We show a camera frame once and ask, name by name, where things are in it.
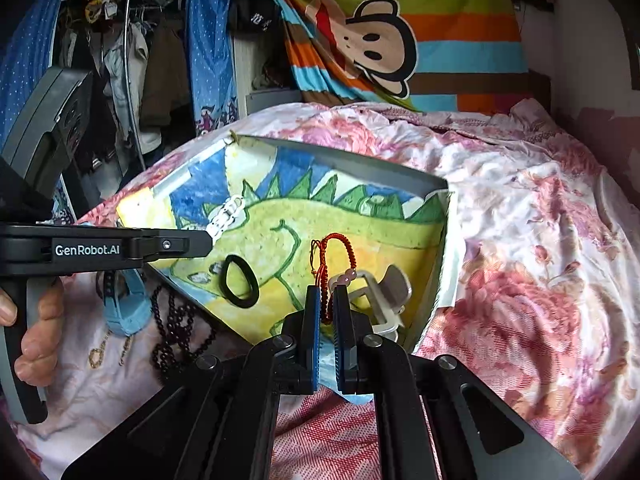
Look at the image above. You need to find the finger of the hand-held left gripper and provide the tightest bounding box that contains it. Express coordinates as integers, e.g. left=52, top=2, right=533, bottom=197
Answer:
left=131, top=227, right=215, bottom=264

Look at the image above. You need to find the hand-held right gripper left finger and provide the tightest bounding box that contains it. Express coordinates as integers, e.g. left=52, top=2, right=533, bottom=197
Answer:
left=60, top=285, right=321, bottom=480

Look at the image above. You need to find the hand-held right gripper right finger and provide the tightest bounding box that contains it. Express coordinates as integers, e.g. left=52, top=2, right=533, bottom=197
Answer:
left=334, top=284, right=586, bottom=480

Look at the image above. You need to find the red string bracelet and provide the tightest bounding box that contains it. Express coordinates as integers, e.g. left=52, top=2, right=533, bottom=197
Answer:
left=310, top=232, right=359, bottom=326

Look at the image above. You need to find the white bead bracelet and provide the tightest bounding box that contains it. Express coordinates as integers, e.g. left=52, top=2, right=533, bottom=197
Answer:
left=206, top=196, right=249, bottom=242

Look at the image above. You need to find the blue watch strap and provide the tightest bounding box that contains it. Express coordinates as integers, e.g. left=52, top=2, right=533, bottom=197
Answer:
left=102, top=267, right=154, bottom=337

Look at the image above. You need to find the dark bead necklace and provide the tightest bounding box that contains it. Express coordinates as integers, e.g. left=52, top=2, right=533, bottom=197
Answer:
left=150, top=285, right=219, bottom=377

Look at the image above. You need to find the shallow grey box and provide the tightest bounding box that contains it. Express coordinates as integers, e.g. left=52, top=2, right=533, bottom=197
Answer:
left=116, top=132, right=458, bottom=356

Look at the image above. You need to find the person's left hand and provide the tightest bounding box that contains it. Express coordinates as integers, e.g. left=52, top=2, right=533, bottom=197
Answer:
left=14, top=279, right=65, bottom=389

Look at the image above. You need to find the white hair clip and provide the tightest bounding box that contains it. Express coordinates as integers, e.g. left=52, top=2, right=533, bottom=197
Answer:
left=345, top=264, right=414, bottom=337

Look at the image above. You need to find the dinosaur drawing paper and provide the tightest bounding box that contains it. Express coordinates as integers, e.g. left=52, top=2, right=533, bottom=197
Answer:
left=117, top=142, right=448, bottom=346

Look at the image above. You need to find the brown jacket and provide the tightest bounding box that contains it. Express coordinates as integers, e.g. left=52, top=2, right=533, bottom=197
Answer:
left=140, top=20, right=194, bottom=127

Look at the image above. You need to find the white cabinet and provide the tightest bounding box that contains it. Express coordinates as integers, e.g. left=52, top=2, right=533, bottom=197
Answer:
left=232, top=30, right=302, bottom=117

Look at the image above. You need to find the narrow blue dotted curtain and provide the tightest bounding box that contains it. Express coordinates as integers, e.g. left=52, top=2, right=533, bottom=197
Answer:
left=187, top=0, right=239, bottom=137

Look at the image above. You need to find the wide blue dotted curtain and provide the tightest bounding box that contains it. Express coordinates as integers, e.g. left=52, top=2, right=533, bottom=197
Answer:
left=0, top=0, right=72, bottom=153

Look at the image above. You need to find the pink floral bedsheet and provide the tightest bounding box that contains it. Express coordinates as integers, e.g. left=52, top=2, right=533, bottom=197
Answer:
left=10, top=100, right=632, bottom=480

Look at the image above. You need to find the brown wooden headboard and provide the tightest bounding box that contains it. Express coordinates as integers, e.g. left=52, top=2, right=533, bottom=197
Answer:
left=529, top=70, right=554, bottom=112

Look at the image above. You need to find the striped monkey blanket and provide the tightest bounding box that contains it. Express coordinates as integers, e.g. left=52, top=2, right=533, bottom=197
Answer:
left=257, top=0, right=531, bottom=114

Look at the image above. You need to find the black hair tie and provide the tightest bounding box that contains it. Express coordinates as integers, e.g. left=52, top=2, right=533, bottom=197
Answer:
left=219, top=255, right=260, bottom=310

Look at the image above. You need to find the gold chain bracelet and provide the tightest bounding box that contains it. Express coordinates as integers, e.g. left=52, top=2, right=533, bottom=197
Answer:
left=87, top=335, right=132, bottom=370

